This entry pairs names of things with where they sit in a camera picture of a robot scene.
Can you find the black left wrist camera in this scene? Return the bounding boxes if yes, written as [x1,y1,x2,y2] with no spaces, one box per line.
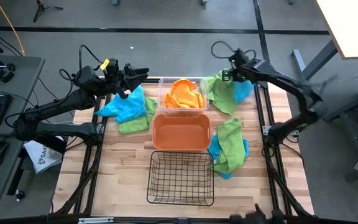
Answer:
[105,58,120,77]

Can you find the black tripod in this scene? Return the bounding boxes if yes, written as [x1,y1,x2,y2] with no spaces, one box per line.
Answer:
[32,0,64,23]

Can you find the black wire basket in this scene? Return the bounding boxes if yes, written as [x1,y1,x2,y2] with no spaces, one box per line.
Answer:
[146,150,216,207]

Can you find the white printed bag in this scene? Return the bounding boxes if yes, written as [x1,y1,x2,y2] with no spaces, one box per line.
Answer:
[23,139,64,174]

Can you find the orange microfiber towel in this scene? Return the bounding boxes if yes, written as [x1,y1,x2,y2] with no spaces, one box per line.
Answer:
[163,86,205,110]
[170,78,198,94]

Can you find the grey desk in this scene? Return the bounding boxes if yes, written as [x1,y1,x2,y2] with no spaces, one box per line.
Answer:
[0,54,46,214]

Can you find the silver frame bracket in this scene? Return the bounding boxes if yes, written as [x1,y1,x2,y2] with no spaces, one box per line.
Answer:
[262,125,300,137]

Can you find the black metal table frame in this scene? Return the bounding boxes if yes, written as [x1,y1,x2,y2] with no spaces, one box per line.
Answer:
[47,76,315,224]

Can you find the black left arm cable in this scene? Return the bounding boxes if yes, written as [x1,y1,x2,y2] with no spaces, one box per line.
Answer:
[59,44,105,94]

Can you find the white table with grey leg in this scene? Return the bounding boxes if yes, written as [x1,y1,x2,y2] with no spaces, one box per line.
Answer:
[291,0,358,80]

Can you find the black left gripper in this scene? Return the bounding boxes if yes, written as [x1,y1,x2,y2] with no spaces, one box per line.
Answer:
[103,63,150,100]

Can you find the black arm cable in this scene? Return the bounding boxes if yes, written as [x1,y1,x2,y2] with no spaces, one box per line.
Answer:
[59,44,105,94]
[210,40,257,60]

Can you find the silver metal bracket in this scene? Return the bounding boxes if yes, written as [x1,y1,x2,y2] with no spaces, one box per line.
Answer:
[78,217,114,224]

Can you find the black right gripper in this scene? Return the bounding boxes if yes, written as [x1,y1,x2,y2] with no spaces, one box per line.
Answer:
[221,60,255,83]

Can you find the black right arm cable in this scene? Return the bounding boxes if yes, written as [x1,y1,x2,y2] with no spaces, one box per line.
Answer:
[210,40,257,60]

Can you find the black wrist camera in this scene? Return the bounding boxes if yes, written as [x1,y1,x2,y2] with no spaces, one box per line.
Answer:
[105,58,120,77]
[228,49,250,68]

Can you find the clear plastic bin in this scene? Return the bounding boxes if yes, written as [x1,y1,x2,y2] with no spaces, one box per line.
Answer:
[157,77,210,118]

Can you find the yellow cable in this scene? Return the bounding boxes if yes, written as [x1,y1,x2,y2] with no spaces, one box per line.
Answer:
[0,0,26,57]

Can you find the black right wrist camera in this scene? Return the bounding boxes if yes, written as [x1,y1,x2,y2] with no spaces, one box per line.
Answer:
[228,49,250,68]

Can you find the blue microfiber towel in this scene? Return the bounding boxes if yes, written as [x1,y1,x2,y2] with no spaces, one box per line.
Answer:
[208,133,250,180]
[94,84,147,124]
[233,80,256,105]

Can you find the orange plastic bin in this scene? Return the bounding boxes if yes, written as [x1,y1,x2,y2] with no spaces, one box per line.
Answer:
[152,113,213,152]

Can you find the green microfiber towel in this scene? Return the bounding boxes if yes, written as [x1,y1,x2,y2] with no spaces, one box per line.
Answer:
[118,96,158,135]
[211,117,247,175]
[201,70,239,116]

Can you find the black mount bracket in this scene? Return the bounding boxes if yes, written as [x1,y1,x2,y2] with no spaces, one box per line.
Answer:
[228,203,287,224]

